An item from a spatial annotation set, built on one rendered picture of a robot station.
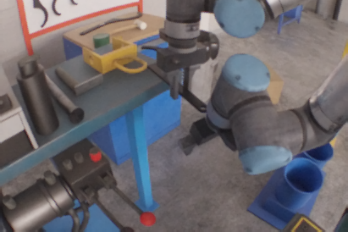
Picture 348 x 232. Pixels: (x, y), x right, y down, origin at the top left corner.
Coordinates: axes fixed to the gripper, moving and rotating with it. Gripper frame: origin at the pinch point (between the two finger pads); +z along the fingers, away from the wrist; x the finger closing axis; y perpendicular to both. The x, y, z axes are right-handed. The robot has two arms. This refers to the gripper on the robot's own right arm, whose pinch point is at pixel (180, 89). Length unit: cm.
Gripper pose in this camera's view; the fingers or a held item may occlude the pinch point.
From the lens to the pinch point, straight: 71.8
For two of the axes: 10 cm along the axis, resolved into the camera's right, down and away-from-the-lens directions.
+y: 5.4, 5.0, -6.8
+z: -0.2, 8.1, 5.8
